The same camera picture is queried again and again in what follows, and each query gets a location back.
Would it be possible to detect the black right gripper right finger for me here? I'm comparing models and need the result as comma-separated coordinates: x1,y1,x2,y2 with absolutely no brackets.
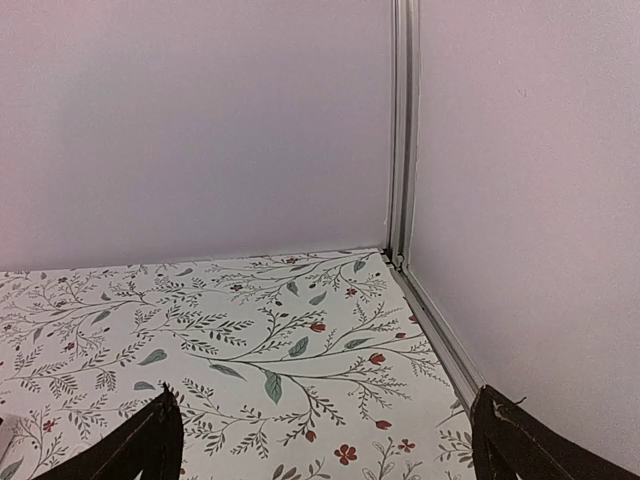
471,385,639,480

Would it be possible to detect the right aluminium corner post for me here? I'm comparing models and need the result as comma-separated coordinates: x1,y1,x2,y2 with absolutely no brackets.
386,0,421,271

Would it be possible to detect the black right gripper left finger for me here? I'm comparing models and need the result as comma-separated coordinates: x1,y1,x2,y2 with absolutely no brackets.
39,385,184,480

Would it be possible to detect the floral patterned table mat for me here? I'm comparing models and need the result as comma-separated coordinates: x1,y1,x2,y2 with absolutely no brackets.
1,250,475,479

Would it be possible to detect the aluminium right table edge rail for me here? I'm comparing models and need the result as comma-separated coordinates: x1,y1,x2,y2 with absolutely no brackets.
394,268,485,416

